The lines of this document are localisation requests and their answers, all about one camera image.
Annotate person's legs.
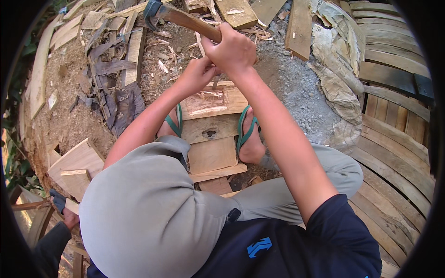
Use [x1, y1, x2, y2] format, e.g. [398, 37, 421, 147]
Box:
[79, 104, 364, 278]

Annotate crumpled paper cement sack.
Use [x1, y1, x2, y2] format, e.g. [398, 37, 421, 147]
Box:
[308, 0, 366, 152]

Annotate wooden handled hammer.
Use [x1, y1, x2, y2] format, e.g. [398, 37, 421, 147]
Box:
[143, 0, 223, 44]

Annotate angled pale wooden boards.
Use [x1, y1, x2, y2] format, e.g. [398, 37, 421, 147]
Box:
[47, 137, 105, 203]

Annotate person's left hand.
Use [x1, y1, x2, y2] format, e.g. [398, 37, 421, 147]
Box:
[175, 56, 222, 95]

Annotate stack of curved wooden slats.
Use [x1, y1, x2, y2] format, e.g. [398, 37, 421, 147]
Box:
[339, 0, 436, 278]

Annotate person's right hand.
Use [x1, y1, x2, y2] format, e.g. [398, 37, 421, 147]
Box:
[201, 22, 258, 76]

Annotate small reddish wooden board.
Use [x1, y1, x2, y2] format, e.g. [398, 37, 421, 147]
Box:
[198, 177, 233, 196]

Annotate narrow pale wooden plank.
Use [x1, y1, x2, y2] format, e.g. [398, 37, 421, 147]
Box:
[121, 27, 146, 87]

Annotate curved wooden frame pieces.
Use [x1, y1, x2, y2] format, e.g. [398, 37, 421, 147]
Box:
[10, 199, 55, 249]

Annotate long pale wooden plank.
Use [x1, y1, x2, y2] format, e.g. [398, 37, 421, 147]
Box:
[29, 14, 62, 121]

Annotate heap of dark bark strips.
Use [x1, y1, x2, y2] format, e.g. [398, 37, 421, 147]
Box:
[75, 33, 146, 138]

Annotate wooden board with knot hole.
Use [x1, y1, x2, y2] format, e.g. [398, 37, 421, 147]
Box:
[181, 114, 241, 144]

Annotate carved wooden workpiece board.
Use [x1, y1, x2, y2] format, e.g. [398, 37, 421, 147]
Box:
[180, 81, 249, 121]

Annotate plain square wooden board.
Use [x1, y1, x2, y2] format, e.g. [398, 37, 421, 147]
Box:
[188, 136, 239, 175]

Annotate flat wooden offcut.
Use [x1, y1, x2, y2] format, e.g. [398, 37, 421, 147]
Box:
[250, 0, 288, 27]

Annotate thick brown wooden plank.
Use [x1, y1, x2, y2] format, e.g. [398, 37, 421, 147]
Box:
[285, 0, 315, 62]

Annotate person's body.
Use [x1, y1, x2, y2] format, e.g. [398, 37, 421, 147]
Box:
[87, 194, 383, 278]

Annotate thin wooden strip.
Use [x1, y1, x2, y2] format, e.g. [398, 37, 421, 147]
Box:
[189, 163, 248, 183]

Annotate pile of wooden offcuts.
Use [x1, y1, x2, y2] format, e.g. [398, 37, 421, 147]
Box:
[49, 0, 150, 51]

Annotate chipped wooden block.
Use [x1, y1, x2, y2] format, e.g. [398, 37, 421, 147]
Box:
[214, 0, 258, 30]

